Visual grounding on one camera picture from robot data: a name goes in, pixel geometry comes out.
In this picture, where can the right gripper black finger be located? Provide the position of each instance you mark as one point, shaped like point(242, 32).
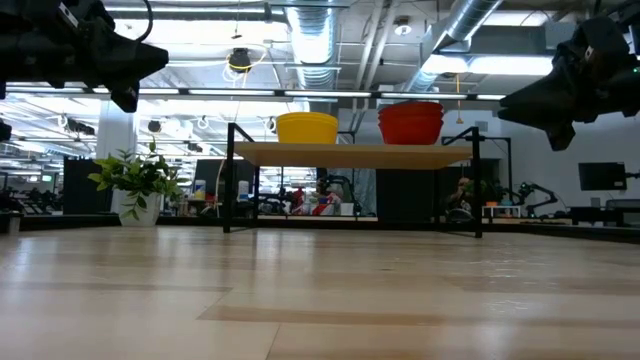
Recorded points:
point(545, 95)

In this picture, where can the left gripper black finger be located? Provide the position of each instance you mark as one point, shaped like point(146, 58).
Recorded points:
point(130, 57)

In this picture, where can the red bowl floral inside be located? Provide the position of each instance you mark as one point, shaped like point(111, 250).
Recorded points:
point(411, 107)
point(411, 117)
point(411, 134)

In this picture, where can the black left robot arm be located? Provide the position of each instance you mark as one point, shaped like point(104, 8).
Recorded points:
point(25, 50)

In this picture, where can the background black robot arm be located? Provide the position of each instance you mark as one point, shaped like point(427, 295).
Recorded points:
point(530, 190)

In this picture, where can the row of ceiling light strips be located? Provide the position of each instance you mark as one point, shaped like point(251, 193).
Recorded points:
point(230, 92)

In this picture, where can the black partition panel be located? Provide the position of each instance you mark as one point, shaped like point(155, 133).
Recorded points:
point(80, 185)

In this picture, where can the white bottle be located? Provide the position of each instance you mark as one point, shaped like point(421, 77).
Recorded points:
point(199, 190)
point(243, 191)

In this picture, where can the small potted green plant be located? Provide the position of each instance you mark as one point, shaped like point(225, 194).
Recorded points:
point(135, 210)

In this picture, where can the white ceiling detector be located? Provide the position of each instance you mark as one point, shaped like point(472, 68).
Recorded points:
point(402, 29)

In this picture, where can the black wall monitor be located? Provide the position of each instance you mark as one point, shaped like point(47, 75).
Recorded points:
point(602, 176)

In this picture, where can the black ceiling camera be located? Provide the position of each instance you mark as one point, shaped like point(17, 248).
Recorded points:
point(240, 59)

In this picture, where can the silver ventilation duct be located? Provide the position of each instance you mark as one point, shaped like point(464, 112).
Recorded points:
point(465, 15)
point(312, 30)

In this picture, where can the wooden shelf riser black frame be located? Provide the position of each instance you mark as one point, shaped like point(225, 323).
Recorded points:
point(350, 155)

